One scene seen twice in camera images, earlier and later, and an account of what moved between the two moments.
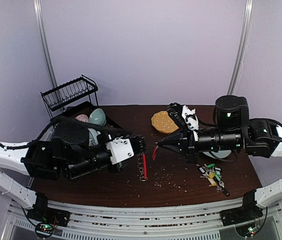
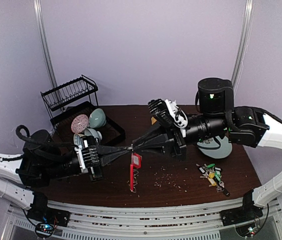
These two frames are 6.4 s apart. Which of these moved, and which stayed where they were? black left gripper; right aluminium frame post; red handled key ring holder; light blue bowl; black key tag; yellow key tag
Moved: black left gripper; red handled key ring holder
Stayed: right aluminium frame post; yellow key tag; light blue bowl; black key tag
